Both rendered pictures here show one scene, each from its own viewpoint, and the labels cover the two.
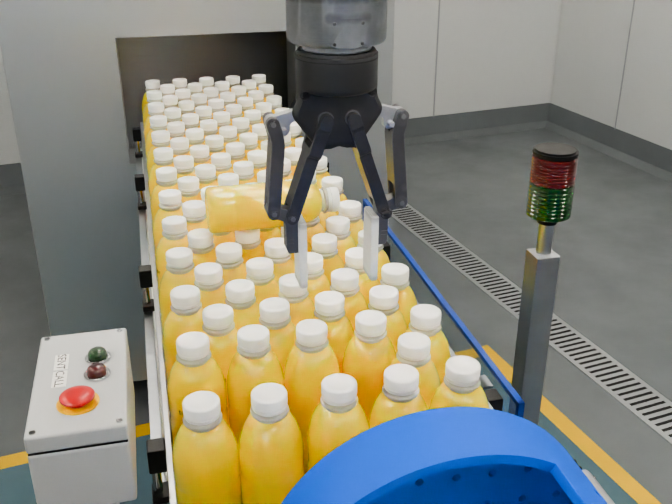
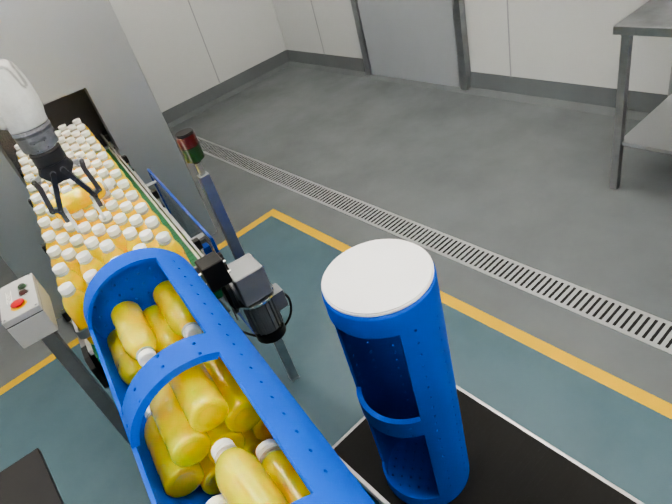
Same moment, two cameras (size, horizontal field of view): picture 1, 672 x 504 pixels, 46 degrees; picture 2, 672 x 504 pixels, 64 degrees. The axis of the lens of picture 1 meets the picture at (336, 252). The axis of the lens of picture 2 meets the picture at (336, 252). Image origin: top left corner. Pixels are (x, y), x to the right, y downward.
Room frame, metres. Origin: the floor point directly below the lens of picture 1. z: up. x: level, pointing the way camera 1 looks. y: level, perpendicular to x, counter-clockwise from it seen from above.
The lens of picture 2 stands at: (-0.67, -0.39, 1.86)
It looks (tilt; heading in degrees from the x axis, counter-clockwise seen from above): 36 degrees down; 351
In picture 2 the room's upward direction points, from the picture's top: 17 degrees counter-clockwise
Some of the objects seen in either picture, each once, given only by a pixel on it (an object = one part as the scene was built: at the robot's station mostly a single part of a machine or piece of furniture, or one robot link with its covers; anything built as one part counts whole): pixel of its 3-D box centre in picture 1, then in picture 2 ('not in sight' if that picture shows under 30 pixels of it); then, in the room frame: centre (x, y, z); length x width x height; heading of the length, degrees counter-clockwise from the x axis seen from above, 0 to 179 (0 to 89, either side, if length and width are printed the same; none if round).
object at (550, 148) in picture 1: (549, 201); (193, 153); (1.07, -0.31, 1.18); 0.06 x 0.06 x 0.16
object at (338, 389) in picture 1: (339, 390); not in sight; (0.72, 0.00, 1.09); 0.04 x 0.04 x 0.02
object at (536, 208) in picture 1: (549, 198); (192, 152); (1.07, -0.31, 1.18); 0.06 x 0.06 x 0.05
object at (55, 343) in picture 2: not in sight; (119, 421); (0.74, 0.28, 0.50); 0.04 x 0.04 x 1.00; 14
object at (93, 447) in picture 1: (86, 412); (27, 308); (0.74, 0.28, 1.05); 0.20 x 0.10 x 0.10; 14
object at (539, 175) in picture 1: (553, 168); (187, 140); (1.07, -0.31, 1.23); 0.06 x 0.06 x 0.04
